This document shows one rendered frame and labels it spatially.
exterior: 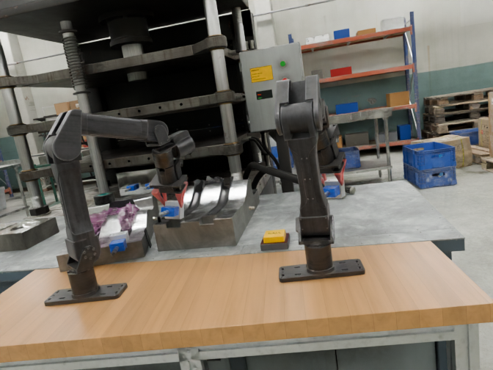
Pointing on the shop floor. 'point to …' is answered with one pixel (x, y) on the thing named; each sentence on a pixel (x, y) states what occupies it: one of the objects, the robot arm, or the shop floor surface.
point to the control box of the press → (287, 55)
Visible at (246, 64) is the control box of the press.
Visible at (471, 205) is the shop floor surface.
